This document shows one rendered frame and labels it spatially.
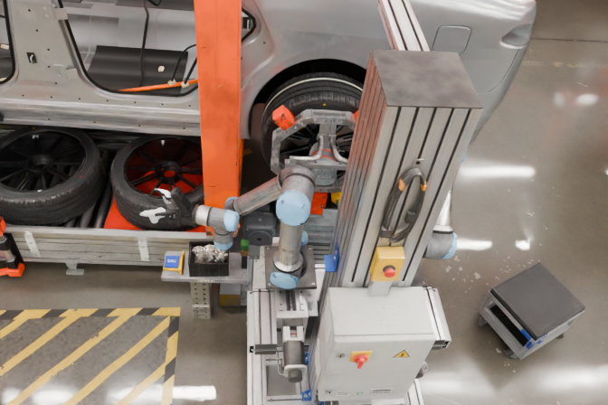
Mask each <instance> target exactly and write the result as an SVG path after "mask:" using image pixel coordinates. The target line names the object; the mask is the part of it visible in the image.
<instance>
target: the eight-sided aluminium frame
mask: <svg viewBox="0 0 608 405"><path fill-rule="evenodd" d="M308 123H316V124H320V123H324V124H331V125H332V124H337V125H347V126H349V127H350V128H351V129H352V130H353V131H355V126H356V120H355V115H354V114H353V113H352V112H348V111H333V110H317V109H306V110H304V111H301V113H300V114H298V115H297V116H296V117H295V118H294V125H293V126H292V127H289V128H288V129H286V130H285V131H284V130H282V129H281V128H280V127H278V128H276V129H275V130H274V131H273V134H272V147H271V170H272V172H273V173H275V174H276V175H278V173H279V172H280V171H282V170H284V169H286V168H287V167H284V165H283V164H282V163H281V162H280V161H279V157H280V141H282V140H283V139H285V138H286V137H289V136H290V135H292V134H293V133H295V132H296V131H298V130H299V129H301V128H302V127H305V126H306V125H307V124H308ZM344 179H345V175H343V176H341V177H339V178H338V179H337V180H336V181H335V182H334V183H332V184H329V185H319V184H316V187H315V191H314V192H319V193H338V192H341V191H342V187H343V182H344Z"/></svg>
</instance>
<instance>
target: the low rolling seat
mask: <svg viewBox="0 0 608 405"><path fill-rule="evenodd" d="M584 309H585V306H584V304H582V303H581V302H580V301H579V300H578V299H577V298H576V297H575V296H574V295H573V294H572V293H571V292H570V291H569V290H568V289H567V288H566V287H565V286H564V285H563V284H562V283H561V282H560V281H559V280H558V279H557V278H556V277H555V276H554V275H553V274H552V273H551V272H550V271H549V270H548V269H547V268H546V267H545V266H544V265H543V264H542V263H540V262H538V263H537V264H535V265H533V266H531V267H529V268H527V269H525V270H523V271H521V272H519V273H518V274H517V275H515V276H513V277H511V278H509V279H507V280H505V281H503V282H501V283H500V284H498V285H496V286H495V287H493V288H492V289H491V290H490V291H489V292H488V293H487V295H486V296H485V297H484V299H483V301H482V302H481V304H480V306H479V308H478V310H477V311H478V312H480V314H481V318H480V320H479V323H478V325H479V326H480V327H482V326H483V325H485V324H486V323H487V322H488V323H489V325H490V326H491V327H492V328H493V329H494V330H495V331H496V333H497V334H498V335H499V336H500V337H501V338H502V340H503V341H504V342H505V343H506V344H507V345H508V347H509V348H510V349H508V350H507V351H506V356H507V357H508V358H509V359H517V358H518V357H519V359H520V360H522V359H523V358H525V357H527V356H528V355H530V354H531V353H533V352H534V351H535V350H537V349H538V348H540V347H542V346H543V345H545V344H547V343H548V342H550V341H551V340H553V339H555V338H556V339H561V338H563V337H564V334H565V333H564V332H565V331H566V330H568V329H569V328H570V327H571V326H572V325H573V323H574V322H575V321H576V320H577V319H578V317H579V316H580V315H581V314H582V313H583V312H584ZM484 323H485V324H484Z"/></svg>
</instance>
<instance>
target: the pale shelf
mask: <svg viewBox="0 0 608 405"><path fill-rule="evenodd" d="M188 254H189V252H187V251H185V258H184V264H183V269H182V274H181V275H180V274H179V271H172V270H162V275H161V281H175V282H204V283H232V284H247V271H248V268H247V269H241V267H242V256H241V254H236V253H229V277H189V267H188ZM166 256H180V258H181V256H182V251H166ZM166 256H165V258H166Z"/></svg>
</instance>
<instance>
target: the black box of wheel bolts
mask: <svg viewBox="0 0 608 405"><path fill-rule="evenodd" d="M188 267H189V277H229V249H228V250H219V249H217V248H216V247H215V246H214V242H213V241H189V254H188Z"/></svg>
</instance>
